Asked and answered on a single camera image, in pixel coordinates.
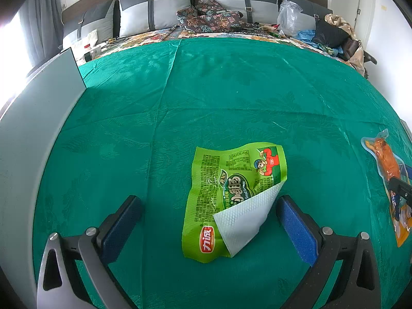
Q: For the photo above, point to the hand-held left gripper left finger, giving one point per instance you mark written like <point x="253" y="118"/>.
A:
<point x="122" y="228"/>

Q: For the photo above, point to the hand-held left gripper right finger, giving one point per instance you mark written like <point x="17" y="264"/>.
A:
<point x="296" y="228"/>

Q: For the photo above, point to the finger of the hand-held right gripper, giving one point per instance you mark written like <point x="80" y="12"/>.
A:
<point x="400" y="188"/>

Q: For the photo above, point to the blue packet with orange drumstick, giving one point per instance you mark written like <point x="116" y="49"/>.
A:
<point x="384" y="161"/>

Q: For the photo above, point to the green snack packet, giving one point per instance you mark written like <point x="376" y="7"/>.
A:
<point x="219" y="180"/>

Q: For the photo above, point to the white cardboard box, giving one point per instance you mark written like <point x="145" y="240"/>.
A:
<point x="32" y="135"/>

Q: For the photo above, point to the grey panel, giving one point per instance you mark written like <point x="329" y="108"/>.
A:
<point x="407" y="128"/>

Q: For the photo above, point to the beige patterned cloth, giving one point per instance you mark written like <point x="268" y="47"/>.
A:
<point x="355" y="56"/>

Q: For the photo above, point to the green bed cloth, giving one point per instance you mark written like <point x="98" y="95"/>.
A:
<point x="225" y="96"/>

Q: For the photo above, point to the black bag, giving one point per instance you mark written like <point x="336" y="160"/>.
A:
<point x="330" y="32"/>

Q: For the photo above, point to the blue cloth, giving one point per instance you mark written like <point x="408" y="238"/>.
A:
<point x="305" y="35"/>

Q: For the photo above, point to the small red-capped bottle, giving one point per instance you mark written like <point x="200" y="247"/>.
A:
<point x="86" y="47"/>

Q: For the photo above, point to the floral bedsheet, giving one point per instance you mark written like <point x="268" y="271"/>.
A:
<point x="144" y="40"/>

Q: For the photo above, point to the white cloth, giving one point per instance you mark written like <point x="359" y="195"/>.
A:
<point x="83" y="38"/>

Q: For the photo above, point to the clear plastic bag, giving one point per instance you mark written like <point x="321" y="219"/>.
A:
<point x="289" y="17"/>

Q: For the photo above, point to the folded dark floral blanket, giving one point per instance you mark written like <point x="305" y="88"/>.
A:
<point x="212" y="17"/>

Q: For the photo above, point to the grey curtain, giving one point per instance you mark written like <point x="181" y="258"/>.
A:
<point x="41" y="16"/>

